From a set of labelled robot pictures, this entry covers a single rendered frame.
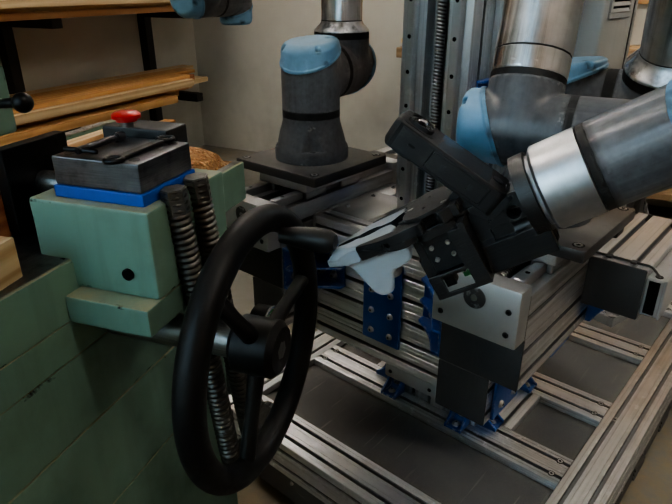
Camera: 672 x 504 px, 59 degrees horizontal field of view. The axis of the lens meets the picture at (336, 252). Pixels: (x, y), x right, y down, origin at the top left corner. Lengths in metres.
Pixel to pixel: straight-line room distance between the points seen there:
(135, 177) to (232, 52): 3.92
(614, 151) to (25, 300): 0.51
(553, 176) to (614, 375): 1.28
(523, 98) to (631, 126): 0.14
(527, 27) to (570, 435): 1.07
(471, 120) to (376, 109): 3.37
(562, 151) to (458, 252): 0.12
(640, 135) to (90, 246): 0.48
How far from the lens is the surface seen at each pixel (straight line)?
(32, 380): 0.63
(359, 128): 4.05
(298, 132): 1.17
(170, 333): 0.64
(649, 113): 0.50
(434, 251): 0.54
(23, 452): 0.65
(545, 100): 0.61
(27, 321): 0.60
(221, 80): 4.56
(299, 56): 1.15
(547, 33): 0.62
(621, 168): 0.49
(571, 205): 0.50
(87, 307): 0.62
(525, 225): 0.53
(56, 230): 0.63
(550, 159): 0.50
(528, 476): 1.37
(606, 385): 1.69
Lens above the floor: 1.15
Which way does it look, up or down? 25 degrees down
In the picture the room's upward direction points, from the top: straight up
